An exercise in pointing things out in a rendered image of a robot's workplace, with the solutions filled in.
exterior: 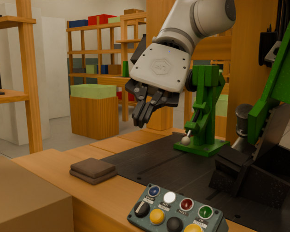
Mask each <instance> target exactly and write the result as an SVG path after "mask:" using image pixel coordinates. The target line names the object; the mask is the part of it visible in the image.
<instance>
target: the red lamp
mask: <svg viewBox="0 0 290 232"><path fill-rule="evenodd" d="M181 207H182V209H184V210H188V209H190V208H191V207H192V201H191V200H190V199H185V200H183V201H182V202H181Z"/></svg>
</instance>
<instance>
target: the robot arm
mask: <svg viewBox="0 0 290 232"><path fill-rule="evenodd" d="M235 21H236V8H235V4H234V0H176V1H175V3H174V5H173V7H172V9H171V11H170V13H169V14H168V16H167V18H166V20H165V22H164V24H163V26H162V28H161V29H160V31H159V33H158V35H157V37H153V39H152V44H150V45H149V46H148V47H147V49H146V50H145V51H144V52H143V53H142V55H141V56H140V58H139V59H138V60H137V62H136V63H135V65H134V67H133V68H132V70H131V72H130V77H131V79H130V80H129V81H128V82H127V83H126V84H125V90H126V91H127V92H129V93H130V94H133V95H134V96H135V98H136V101H137V105H136V107H135V109H134V111H133V113H132V118H133V125H134V126H139V128H142V127H143V125H144V123H148V121H149V119H150V117H151V115H152V113H153V112H155V111H156V110H157V109H159V108H162V107H164V106H168V107H177V106H178V103H179V98H180V96H181V93H182V91H183V88H184V85H185V82H186V79H187V75H188V72H189V68H190V64H191V57H192V55H193V52H194V50H195V48H196V45H197V44H198V43H199V42H200V41H201V40H202V39H204V38H206V37H209V36H212V35H216V34H219V33H222V32H225V31H227V30H229V29H230V28H231V27H232V26H233V25H234V24H235ZM147 96H150V97H152V99H151V100H150V101H149V102H147V103H146V98H147Z"/></svg>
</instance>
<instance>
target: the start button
mask: <svg viewBox="0 0 290 232"><path fill-rule="evenodd" d="M184 232H203V231H202V229H201V227H200V226H199V225H197V224H190V225H188V226H187V227H186V228H185V229H184Z"/></svg>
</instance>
